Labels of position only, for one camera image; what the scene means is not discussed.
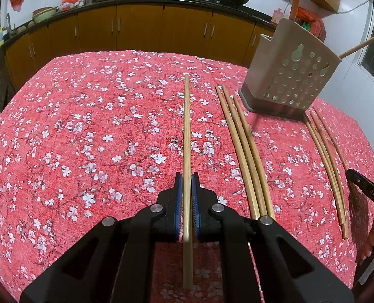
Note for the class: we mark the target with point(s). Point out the green basin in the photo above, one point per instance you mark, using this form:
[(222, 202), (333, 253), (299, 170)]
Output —
[(45, 14)]

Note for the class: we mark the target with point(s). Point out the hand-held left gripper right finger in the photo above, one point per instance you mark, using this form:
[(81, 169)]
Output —
[(195, 205)]

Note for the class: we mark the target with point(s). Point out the pink bottle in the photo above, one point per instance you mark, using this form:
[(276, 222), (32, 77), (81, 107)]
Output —
[(277, 17)]

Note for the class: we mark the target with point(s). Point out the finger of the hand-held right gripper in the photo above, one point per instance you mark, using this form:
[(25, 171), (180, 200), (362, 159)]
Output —
[(364, 187)]

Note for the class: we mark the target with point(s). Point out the red and white plastic bag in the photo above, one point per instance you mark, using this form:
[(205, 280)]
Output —
[(70, 2)]

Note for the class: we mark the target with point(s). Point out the wooden lower kitchen cabinets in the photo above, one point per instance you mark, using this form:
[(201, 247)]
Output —
[(136, 25)]

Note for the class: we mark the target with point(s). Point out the black kitchen countertop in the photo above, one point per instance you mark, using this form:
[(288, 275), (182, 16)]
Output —
[(117, 1)]

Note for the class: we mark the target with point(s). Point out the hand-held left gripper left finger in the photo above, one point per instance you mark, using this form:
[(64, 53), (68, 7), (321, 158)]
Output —
[(178, 202)]

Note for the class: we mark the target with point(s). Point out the metal faucet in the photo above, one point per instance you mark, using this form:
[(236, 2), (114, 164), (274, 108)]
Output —
[(8, 22)]

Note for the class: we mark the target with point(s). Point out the red floral tablecloth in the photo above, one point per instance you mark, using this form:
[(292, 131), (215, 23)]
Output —
[(79, 132)]

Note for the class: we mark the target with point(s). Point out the beige perforated chopstick holder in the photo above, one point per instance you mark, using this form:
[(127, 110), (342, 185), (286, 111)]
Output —
[(269, 63)]

